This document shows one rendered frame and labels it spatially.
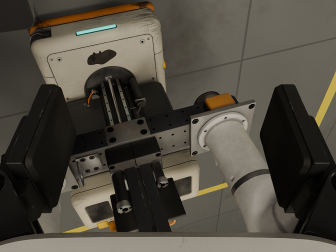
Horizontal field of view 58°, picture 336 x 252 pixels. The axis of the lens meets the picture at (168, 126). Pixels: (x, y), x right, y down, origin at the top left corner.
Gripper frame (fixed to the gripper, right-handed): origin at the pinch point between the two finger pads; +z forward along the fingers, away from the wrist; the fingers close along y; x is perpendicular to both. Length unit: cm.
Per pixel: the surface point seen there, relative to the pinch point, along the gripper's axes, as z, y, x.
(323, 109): 201, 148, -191
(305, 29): 185, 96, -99
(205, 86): 164, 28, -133
